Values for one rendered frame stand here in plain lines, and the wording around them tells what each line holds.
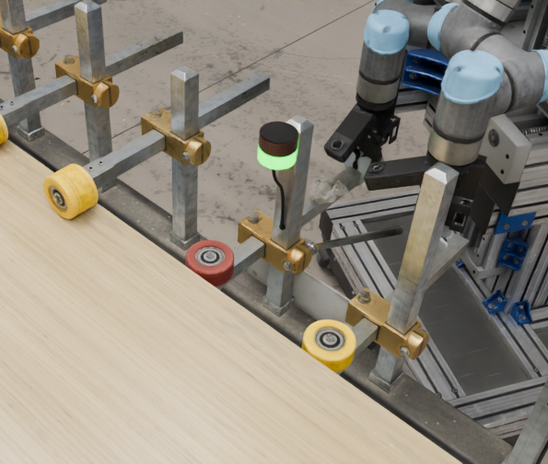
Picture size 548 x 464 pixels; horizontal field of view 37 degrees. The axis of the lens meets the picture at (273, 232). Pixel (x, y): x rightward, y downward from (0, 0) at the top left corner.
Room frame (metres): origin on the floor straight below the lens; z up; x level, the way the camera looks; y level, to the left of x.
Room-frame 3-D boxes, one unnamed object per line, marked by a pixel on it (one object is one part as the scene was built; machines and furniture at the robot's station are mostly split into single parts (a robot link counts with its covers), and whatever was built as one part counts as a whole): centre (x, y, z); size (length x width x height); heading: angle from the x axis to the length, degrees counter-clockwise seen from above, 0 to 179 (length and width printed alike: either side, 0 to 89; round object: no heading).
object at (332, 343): (0.79, -0.10, 0.85); 0.08 x 0.08 x 0.11
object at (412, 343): (0.90, -0.20, 0.83); 0.13 x 0.06 x 0.05; 53
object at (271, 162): (1.00, 0.01, 1.09); 0.06 x 0.06 x 0.02
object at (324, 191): (1.19, -0.09, 0.87); 0.09 x 0.07 x 0.02; 143
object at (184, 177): (1.19, 0.18, 0.86); 0.03 x 0.03 x 0.48; 53
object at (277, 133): (1.00, 0.01, 1.02); 0.06 x 0.06 x 0.22; 53
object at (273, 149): (1.00, 0.01, 1.11); 0.06 x 0.06 x 0.02
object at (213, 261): (0.94, 0.10, 0.85); 0.08 x 0.08 x 0.11
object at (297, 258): (1.05, 0.00, 0.85); 0.13 x 0.06 x 0.05; 53
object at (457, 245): (0.95, -0.22, 0.83); 0.43 x 0.03 x 0.04; 143
